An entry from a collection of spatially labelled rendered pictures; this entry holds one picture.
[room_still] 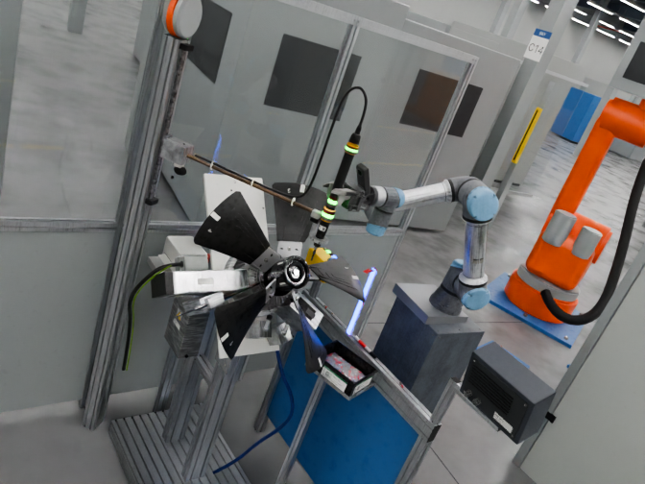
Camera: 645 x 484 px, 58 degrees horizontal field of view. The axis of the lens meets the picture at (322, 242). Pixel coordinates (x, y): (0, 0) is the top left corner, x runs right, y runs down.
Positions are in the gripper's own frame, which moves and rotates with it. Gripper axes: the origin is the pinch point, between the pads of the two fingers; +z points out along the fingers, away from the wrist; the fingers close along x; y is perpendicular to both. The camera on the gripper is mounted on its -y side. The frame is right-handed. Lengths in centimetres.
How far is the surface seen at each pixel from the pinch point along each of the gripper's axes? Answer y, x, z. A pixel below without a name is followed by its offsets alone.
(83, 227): 55, 71, 54
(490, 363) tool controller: 30, -64, -33
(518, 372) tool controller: 28, -72, -38
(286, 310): 53, 2, -2
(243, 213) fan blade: 15.9, 9.0, 24.9
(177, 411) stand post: 126, 31, 13
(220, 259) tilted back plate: 42, 22, 20
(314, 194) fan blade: 9.9, 15.5, -7.7
